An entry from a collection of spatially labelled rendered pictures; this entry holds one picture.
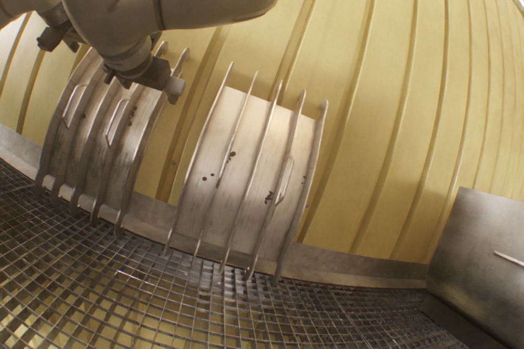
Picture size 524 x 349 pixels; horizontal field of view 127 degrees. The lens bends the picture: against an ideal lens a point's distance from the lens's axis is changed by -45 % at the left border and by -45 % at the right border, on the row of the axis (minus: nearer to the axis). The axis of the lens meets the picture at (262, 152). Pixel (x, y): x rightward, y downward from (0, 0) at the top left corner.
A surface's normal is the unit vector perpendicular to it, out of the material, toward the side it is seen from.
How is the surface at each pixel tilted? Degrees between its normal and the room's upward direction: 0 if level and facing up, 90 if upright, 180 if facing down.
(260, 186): 80
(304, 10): 90
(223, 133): 71
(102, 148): 83
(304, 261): 90
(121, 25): 142
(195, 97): 90
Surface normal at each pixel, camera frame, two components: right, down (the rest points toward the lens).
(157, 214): 0.14, 0.07
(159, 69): 0.21, -0.15
